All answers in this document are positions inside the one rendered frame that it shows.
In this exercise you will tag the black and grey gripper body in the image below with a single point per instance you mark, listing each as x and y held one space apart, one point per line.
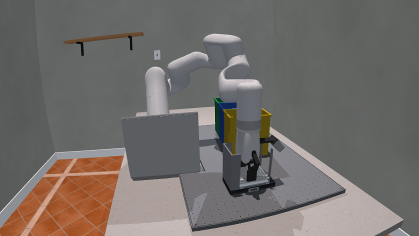
246 142

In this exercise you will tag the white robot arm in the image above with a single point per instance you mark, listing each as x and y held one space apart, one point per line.
223 51

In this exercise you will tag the yellow open-top bin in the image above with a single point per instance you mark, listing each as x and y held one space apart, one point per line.
230 128

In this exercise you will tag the green bin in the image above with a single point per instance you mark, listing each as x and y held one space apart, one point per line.
217 100

